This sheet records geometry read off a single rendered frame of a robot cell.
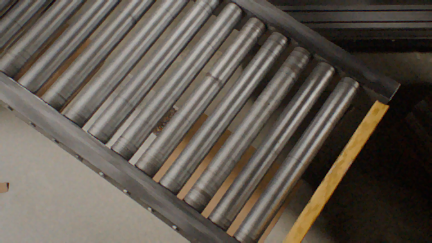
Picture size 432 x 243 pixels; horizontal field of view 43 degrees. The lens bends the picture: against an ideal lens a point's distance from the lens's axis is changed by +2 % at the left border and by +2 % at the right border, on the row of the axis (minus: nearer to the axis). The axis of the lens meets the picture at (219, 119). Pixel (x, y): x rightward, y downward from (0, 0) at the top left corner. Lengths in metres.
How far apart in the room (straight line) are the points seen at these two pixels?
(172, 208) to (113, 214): 0.84
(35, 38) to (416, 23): 1.32
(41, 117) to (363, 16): 1.23
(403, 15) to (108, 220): 1.27
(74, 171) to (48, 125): 0.81
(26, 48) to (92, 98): 0.19
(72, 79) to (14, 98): 0.13
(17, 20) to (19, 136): 0.83
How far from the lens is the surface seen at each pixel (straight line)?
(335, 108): 1.23
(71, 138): 1.20
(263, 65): 1.24
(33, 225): 2.02
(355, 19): 2.01
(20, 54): 1.30
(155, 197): 1.14
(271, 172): 1.98
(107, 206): 1.97
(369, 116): 1.22
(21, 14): 1.35
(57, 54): 1.28
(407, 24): 2.06
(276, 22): 1.29
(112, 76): 1.24
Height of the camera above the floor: 1.92
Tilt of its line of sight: 71 degrees down
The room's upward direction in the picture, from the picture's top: 6 degrees clockwise
